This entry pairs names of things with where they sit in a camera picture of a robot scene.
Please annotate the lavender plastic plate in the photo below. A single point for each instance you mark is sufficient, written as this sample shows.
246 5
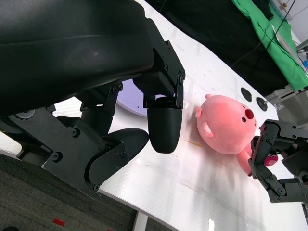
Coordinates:
130 96

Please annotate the aluminium frame profile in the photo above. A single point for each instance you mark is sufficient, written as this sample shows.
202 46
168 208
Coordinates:
286 92

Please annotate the red floor tape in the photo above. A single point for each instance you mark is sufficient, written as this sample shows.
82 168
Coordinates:
59 221

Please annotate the green cloth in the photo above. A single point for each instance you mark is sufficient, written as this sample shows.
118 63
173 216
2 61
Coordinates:
288 67

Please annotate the pink plush doll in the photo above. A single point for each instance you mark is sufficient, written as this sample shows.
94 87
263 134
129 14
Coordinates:
221 120

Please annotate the black backdrop cloth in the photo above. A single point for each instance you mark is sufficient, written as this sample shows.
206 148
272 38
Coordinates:
216 29

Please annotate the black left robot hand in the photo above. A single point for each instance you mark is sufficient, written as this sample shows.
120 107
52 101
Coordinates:
72 48

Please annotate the white table leg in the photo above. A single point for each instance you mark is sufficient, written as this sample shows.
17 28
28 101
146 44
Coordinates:
140 222

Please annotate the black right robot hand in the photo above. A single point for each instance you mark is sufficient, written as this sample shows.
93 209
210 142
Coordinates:
272 142

